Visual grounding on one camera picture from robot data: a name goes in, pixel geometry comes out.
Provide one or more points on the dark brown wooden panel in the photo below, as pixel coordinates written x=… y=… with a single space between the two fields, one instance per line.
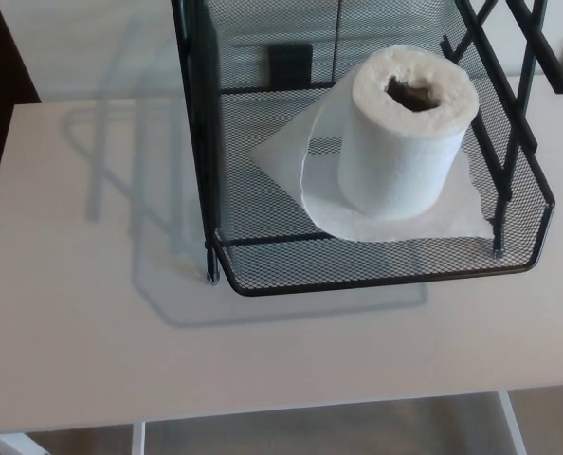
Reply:
x=2 y=85

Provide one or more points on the white toilet paper roll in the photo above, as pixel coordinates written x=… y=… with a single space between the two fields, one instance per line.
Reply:
x=395 y=166

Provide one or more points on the white desk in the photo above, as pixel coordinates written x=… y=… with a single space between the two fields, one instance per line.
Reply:
x=120 y=355

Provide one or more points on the black mesh file tray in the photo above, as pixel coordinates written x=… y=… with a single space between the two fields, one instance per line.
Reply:
x=357 y=284

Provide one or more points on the white cabinet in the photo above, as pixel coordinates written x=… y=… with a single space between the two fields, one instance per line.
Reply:
x=87 y=47

